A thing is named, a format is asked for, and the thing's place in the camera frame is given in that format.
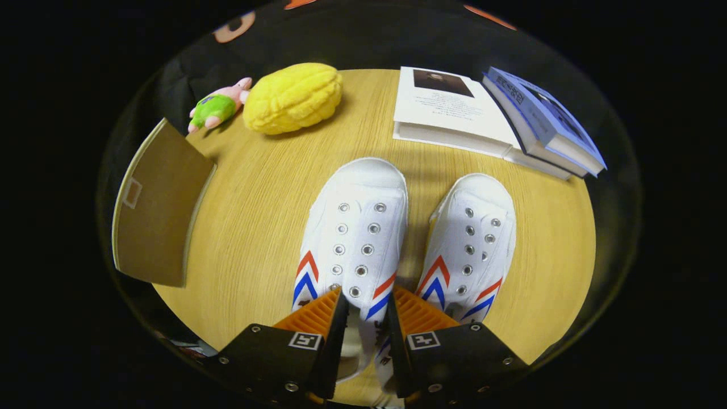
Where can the dark blue covered book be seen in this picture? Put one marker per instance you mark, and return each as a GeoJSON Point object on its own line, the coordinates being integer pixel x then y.
{"type": "Point", "coordinates": [545, 165]}

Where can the light blue book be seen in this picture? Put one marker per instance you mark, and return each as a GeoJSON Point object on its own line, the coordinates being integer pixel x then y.
{"type": "Point", "coordinates": [545, 113]}

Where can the pink plush toy green shorts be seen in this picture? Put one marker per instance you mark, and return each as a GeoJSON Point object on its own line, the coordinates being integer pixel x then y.
{"type": "Point", "coordinates": [213, 111]}

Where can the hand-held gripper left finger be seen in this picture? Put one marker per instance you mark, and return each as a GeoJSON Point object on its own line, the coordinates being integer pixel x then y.
{"type": "Point", "coordinates": [332, 346]}

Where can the white striped canvas shoe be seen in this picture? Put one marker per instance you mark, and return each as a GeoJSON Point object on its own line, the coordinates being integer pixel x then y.
{"type": "Point", "coordinates": [471, 238]}
{"type": "Point", "coordinates": [358, 216]}

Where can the white book with portrait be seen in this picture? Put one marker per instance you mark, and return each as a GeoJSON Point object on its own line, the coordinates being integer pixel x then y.
{"type": "Point", "coordinates": [443, 113]}

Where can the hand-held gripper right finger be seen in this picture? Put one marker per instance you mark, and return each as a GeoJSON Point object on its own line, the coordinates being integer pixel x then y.
{"type": "Point", "coordinates": [400, 352]}

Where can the yellow knitted plush toy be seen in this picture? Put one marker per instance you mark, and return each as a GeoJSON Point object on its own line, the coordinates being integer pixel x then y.
{"type": "Point", "coordinates": [292, 99]}

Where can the brown fabric storage box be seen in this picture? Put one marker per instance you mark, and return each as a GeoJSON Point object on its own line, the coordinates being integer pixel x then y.
{"type": "Point", "coordinates": [159, 216]}

